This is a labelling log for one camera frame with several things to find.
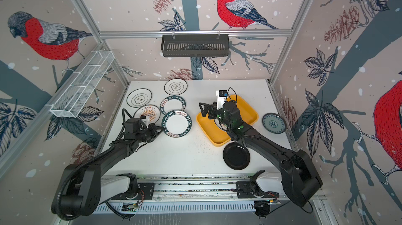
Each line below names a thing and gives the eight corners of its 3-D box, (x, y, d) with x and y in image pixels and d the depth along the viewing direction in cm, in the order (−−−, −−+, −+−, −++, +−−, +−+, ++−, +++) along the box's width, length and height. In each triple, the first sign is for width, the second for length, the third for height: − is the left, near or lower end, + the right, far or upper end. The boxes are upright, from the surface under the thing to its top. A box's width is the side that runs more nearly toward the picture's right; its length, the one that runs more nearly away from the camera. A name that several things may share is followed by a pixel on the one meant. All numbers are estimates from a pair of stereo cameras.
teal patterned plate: (265, 133, 96) (266, 132, 94) (260, 114, 105) (260, 112, 104) (288, 133, 96) (289, 132, 94) (281, 114, 105) (282, 112, 103)
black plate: (224, 170, 82) (224, 169, 80) (222, 143, 91) (222, 142, 89) (251, 170, 82) (252, 169, 80) (246, 143, 91) (247, 142, 89)
